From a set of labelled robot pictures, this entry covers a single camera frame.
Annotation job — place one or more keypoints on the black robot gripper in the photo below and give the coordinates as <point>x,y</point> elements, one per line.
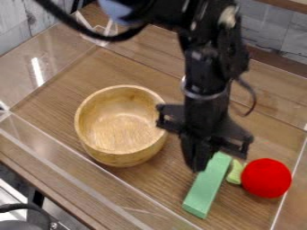
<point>202,123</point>

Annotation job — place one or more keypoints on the green rectangular block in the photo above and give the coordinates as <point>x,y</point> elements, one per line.
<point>205,189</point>

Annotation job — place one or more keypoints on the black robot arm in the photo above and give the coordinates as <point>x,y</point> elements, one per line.
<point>217,58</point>

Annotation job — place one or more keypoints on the brown wooden bowl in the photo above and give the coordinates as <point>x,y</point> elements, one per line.
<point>115,125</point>

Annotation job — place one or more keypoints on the green plush leaf piece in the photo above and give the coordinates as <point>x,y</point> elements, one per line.
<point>234,176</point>

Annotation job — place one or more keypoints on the red plush ball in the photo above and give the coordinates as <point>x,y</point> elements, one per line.
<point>266,178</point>

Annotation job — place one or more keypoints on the black table leg bracket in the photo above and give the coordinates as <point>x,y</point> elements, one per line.
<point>22,213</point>

